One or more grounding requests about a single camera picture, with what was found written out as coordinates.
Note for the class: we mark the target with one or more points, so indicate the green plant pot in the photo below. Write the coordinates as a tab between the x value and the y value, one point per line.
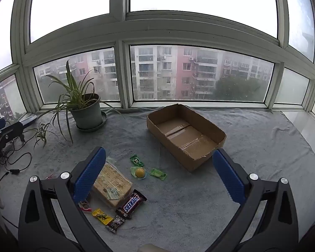
86	115

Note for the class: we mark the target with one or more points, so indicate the grey bar lamp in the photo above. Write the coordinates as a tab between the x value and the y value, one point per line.
29	119

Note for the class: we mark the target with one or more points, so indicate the green pot saucer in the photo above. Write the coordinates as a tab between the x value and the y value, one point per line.
103	120

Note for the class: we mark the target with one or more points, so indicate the white window frame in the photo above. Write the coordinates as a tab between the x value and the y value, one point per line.
118	18

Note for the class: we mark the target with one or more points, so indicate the light green candy packet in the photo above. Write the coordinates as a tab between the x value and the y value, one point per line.
158	174

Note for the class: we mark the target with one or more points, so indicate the large brown chocolate bar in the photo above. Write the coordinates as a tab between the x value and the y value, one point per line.
131	204

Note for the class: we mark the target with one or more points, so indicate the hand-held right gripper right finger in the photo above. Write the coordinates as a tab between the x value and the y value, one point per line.
227	173

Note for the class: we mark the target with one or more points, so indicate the yellow candy packet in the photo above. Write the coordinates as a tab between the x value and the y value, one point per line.
102	216

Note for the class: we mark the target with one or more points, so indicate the dark green candy packet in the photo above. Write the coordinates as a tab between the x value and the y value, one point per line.
136	160

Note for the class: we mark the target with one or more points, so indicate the red clear snack packet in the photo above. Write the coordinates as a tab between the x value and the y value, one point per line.
86	208

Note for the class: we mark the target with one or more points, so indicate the brown cardboard box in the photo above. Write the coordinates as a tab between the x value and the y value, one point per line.
183	136

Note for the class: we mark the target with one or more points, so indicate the clear bread loaf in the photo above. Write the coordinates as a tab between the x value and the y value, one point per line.
115	181

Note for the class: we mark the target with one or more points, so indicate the black patterned candy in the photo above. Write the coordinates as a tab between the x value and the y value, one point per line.
115	223

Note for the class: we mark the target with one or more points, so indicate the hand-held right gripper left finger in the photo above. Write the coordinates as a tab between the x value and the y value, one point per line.
90	173

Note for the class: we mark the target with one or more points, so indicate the spider plant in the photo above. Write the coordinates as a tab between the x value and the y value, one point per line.
73	94

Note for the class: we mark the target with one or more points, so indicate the yellow jelly cup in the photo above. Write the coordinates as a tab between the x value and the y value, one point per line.
139	172

